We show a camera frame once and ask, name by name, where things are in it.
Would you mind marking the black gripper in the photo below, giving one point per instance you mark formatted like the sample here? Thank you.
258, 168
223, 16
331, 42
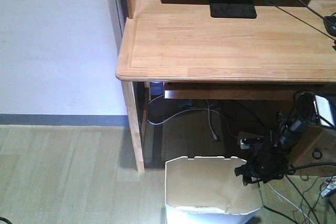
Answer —
266, 162

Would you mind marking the white cardboard trash bin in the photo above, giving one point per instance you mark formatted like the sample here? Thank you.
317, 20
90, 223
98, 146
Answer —
206, 190

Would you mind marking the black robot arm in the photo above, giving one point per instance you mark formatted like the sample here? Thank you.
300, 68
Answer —
310, 108

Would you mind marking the wooden drawer cabinet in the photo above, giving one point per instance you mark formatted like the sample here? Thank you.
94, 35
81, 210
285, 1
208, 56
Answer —
316, 146

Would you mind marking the light wooden desk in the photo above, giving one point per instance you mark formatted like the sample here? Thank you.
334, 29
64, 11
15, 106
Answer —
284, 49

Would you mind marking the black computer monitor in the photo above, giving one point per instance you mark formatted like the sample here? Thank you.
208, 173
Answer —
232, 9

